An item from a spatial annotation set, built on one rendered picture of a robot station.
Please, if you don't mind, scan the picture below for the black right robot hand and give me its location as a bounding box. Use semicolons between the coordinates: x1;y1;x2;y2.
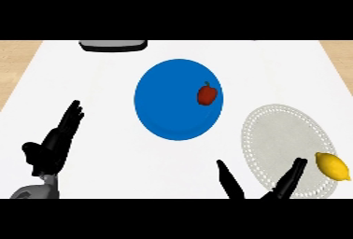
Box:
216;157;309;200

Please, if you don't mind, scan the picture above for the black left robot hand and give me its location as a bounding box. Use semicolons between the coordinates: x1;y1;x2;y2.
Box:
21;99;86;178

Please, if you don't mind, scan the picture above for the grey oval placemat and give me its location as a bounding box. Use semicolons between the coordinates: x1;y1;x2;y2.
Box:
239;103;340;199

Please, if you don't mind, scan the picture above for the blue round plate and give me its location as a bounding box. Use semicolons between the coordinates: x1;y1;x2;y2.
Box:
133;58;225;142

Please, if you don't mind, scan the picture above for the red bell pepper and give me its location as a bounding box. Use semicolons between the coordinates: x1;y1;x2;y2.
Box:
197;80;219;106

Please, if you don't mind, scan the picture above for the yellow lemon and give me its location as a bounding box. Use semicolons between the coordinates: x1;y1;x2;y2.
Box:
315;151;353;182

